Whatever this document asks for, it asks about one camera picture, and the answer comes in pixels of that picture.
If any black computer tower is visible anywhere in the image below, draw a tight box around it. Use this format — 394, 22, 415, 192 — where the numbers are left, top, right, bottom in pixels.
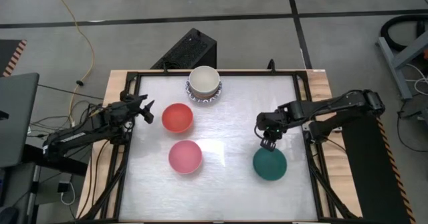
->
150, 27, 217, 70

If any black mat hazard-striped edge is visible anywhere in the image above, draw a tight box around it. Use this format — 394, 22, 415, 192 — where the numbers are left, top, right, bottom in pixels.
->
336, 110, 417, 224
0, 39, 27, 78

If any black aluminium table frame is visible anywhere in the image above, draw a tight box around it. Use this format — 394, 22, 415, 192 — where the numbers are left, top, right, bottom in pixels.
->
76, 68, 360, 224

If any plain white bowl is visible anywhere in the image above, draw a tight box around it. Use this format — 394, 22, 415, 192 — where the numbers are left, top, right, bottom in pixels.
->
188, 66, 221, 98

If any grey metal stand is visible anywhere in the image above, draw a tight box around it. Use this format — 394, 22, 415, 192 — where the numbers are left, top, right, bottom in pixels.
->
376, 29, 428, 120

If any red bowl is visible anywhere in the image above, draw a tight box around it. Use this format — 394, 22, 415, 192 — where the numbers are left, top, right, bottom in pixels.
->
161, 102, 194, 134

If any power adapter with white cable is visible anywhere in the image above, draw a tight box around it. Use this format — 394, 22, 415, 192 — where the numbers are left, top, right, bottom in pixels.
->
57, 180, 76, 206

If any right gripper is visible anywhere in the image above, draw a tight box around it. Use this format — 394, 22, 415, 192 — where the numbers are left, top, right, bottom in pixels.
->
255, 108, 287, 152

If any black hose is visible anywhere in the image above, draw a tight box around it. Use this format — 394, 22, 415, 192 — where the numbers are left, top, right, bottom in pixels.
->
380, 14, 428, 53

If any grey laptop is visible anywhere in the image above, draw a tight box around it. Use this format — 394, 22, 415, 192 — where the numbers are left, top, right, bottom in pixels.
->
0, 72, 40, 169

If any green bowl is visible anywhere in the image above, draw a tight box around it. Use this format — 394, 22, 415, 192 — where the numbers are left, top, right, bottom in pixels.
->
252, 146, 288, 181

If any yellow floor cable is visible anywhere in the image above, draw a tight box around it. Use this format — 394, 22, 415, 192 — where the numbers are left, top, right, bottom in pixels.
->
47, 0, 96, 124

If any pink bowl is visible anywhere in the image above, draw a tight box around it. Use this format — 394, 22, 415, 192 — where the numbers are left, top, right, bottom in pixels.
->
168, 139, 203, 175

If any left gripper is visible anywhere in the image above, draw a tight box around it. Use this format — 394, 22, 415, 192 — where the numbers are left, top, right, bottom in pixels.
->
118, 92, 156, 124

